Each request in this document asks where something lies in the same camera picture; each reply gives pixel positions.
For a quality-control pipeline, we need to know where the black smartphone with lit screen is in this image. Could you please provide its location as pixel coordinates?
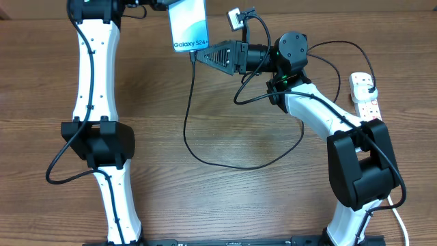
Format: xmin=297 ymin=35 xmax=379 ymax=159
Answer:
xmin=168 ymin=0 xmax=209 ymax=52

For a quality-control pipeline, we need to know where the black charging cable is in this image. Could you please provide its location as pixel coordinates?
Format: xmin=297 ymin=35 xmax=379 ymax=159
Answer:
xmin=182 ymin=40 xmax=378 ymax=171

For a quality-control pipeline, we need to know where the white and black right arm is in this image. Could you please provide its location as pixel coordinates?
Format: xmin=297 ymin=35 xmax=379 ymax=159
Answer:
xmin=192 ymin=31 xmax=406 ymax=245

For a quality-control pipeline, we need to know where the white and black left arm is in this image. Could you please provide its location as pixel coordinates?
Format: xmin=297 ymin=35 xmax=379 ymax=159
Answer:
xmin=61 ymin=0 xmax=171 ymax=245

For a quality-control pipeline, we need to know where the white USB charger adapter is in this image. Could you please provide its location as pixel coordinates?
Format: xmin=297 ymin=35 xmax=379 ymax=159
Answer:
xmin=351 ymin=84 xmax=378 ymax=104

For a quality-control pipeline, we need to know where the white power strip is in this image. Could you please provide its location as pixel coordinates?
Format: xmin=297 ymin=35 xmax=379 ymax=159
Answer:
xmin=349 ymin=72 xmax=382 ymax=121

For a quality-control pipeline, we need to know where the white power strip cord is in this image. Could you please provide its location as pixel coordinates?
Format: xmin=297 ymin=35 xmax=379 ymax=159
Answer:
xmin=386 ymin=194 xmax=410 ymax=246

